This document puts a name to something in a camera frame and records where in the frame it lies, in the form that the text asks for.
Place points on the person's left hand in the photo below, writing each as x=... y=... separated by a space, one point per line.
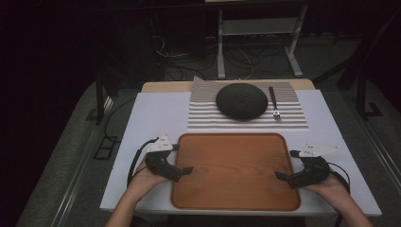
x=143 y=181

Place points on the dark metal stand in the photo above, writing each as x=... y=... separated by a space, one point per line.
x=108 y=82
x=362 y=63

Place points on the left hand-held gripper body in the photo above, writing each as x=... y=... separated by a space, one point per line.
x=159 y=164

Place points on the grey striped placemat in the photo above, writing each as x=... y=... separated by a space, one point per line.
x=201 y=113

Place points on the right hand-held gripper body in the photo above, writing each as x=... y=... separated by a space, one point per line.
x=310 y=171

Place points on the grey metal stand frame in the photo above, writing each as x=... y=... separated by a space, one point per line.
x=258 y=26

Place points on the brown wooden tray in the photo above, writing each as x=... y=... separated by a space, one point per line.
x=235 y=176

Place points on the person's right hand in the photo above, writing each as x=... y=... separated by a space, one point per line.
x=329 y=189

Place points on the dark round upturned bowl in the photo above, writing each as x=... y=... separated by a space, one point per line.
x=241 y=101

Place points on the white table cover sheet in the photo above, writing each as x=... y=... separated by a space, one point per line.
x=157 y=110

